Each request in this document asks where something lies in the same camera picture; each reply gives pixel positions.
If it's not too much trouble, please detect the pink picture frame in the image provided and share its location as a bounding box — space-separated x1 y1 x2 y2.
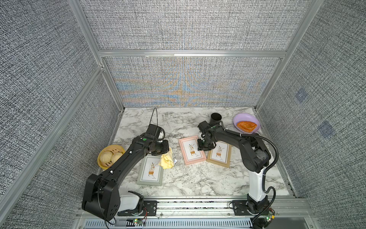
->
179 135 206 165

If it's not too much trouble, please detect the yellow cleaning cloth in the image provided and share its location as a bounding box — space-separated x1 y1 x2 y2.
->
159 148 174 169

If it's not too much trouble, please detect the grey-green picture frame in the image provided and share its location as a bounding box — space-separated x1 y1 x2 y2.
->
137 155 164 186

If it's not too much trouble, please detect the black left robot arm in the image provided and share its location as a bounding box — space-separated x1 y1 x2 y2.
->
82 124 169 221

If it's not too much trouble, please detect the black mug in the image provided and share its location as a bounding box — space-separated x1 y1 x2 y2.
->
209 113 222 126

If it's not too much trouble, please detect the orange pastry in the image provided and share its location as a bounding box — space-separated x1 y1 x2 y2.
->
236 121 257 133

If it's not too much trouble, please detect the purple bowl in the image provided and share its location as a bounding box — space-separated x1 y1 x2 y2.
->
233 113 261 134

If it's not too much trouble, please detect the right steamed bun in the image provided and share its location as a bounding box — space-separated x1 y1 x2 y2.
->
111 152 123 164

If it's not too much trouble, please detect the steamed bun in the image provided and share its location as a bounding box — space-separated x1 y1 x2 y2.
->
99 151 113 168
111 152 123 164

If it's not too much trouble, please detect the yellow bamboo steamer basket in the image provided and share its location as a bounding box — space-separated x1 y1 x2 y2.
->
97 145 125 170

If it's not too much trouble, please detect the left steamed bun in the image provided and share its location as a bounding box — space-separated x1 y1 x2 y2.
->
99 151 113 168

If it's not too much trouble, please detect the tan wooden picture frame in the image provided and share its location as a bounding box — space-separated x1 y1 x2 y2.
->
206 141 232 168

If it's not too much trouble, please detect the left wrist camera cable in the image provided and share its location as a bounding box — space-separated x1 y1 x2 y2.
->
148 107 166 141

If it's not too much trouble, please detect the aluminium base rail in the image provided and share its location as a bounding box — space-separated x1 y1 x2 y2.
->
73 196 320 229

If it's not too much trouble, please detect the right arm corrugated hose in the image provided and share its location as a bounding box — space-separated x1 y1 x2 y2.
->
218 120 279 224

